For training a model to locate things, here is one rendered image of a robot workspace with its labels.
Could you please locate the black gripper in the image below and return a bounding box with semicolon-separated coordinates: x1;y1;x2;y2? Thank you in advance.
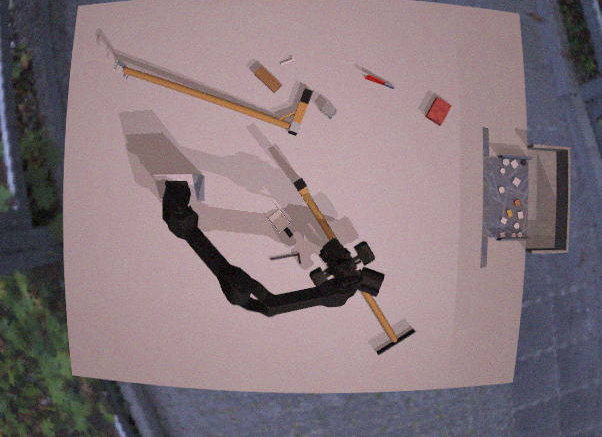
309;241;375;287

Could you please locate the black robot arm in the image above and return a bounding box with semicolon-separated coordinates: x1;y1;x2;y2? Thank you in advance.
162;181;384;317

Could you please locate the red square tile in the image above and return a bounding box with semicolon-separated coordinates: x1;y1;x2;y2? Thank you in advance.
426;96;452;126

